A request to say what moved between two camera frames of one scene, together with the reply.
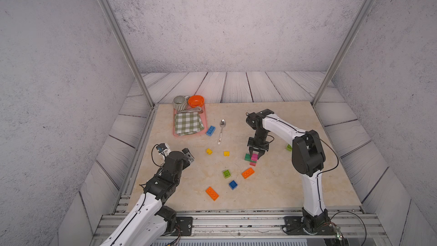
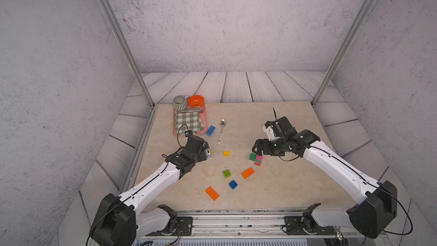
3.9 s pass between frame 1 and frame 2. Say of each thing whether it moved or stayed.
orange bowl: stayed
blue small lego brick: stayed
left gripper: moved
